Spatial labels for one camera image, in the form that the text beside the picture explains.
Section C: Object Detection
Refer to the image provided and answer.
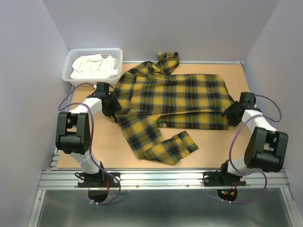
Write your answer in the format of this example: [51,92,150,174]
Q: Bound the yellow plaid long sleeve shirt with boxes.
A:
[114,52,234,165]

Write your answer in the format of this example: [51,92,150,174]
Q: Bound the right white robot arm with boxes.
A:
[218,92,289,184]

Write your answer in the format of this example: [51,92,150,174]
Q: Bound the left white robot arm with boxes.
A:
[55,82,121,186]

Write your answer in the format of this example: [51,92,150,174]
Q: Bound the white long sleeve shirt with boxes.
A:
[71,54,119,79]

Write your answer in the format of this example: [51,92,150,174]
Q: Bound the white perforated plastic basket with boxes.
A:
[62,48,123,86]

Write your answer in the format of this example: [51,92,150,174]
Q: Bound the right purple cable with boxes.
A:
[221,95,283,204]

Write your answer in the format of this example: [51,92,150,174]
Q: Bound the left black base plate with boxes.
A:
[74,172,120,189]

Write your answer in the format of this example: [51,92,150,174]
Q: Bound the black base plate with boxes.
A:
[74,172,120,189]
[202,172,246,187]

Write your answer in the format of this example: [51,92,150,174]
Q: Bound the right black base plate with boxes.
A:
[202,172,246,187]

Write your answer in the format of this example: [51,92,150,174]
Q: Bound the aluminium mounting rail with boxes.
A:
[38,168,290,190]

